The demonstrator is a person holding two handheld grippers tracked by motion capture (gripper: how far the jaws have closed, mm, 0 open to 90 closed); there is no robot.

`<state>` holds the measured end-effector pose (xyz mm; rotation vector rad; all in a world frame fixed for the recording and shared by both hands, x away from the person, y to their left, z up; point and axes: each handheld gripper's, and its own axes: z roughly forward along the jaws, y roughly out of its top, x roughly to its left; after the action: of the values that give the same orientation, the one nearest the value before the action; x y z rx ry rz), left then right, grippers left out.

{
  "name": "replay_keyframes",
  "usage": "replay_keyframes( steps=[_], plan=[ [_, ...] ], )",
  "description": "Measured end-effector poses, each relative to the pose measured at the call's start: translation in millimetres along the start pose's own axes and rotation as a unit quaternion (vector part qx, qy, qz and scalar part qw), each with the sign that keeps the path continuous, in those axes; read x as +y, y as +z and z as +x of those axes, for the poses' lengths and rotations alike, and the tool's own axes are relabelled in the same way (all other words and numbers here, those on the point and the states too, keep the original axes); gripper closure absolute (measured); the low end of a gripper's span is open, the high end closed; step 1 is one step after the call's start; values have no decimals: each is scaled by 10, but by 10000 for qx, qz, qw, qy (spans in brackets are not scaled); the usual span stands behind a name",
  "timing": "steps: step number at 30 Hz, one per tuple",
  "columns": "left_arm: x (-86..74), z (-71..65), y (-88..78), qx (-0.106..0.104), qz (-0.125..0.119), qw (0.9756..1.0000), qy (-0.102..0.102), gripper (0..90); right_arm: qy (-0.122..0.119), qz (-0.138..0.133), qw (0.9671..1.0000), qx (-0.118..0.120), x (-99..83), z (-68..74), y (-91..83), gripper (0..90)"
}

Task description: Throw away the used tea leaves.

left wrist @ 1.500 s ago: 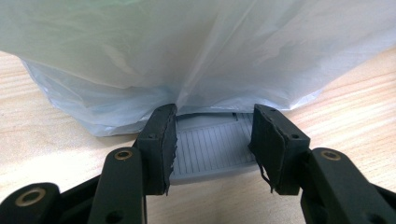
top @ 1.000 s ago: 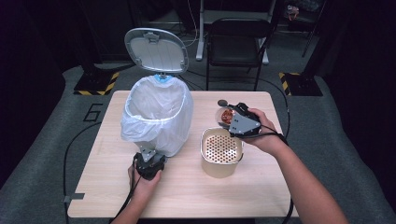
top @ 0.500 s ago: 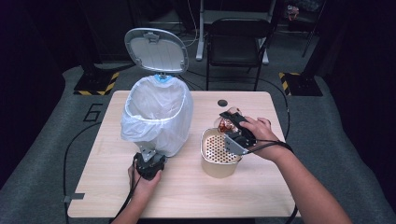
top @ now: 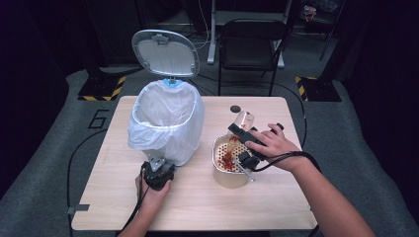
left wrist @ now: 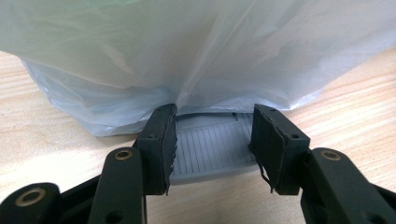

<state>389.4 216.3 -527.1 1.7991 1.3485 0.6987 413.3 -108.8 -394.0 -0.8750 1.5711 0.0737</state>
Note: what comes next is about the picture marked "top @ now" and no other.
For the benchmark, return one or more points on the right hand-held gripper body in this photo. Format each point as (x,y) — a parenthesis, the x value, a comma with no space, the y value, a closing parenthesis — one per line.
(250,161)

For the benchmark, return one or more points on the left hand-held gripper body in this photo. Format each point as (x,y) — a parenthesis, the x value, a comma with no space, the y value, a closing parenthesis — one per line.
(158,176)

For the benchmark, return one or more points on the clear plastic cup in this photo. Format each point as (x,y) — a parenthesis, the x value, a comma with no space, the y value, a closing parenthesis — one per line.
(245,119)

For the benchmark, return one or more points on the white perforated strainer insert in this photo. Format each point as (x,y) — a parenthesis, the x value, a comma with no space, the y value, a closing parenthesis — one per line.
(221,154)

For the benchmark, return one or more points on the white pedal trash bin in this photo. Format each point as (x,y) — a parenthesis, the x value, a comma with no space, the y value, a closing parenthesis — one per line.
(164,54)

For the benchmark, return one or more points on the person's left hand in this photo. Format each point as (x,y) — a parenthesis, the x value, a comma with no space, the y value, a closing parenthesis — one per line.
(153,197)

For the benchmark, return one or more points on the person's right hand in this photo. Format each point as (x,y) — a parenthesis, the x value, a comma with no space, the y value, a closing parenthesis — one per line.
(273,148)

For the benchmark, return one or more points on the black round table grommet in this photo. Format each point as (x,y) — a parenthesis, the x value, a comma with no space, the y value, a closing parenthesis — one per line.
(235,109)

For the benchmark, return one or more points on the black folding chair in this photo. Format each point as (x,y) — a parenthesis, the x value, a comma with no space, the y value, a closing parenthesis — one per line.
(212,36)
(250,49)

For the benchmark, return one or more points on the grey tape strip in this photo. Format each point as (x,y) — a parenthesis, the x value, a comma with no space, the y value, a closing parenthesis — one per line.
(79,208)

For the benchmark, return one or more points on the black stand with striped base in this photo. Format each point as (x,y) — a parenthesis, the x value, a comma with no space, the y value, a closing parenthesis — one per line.
(99,89)
(321,90)

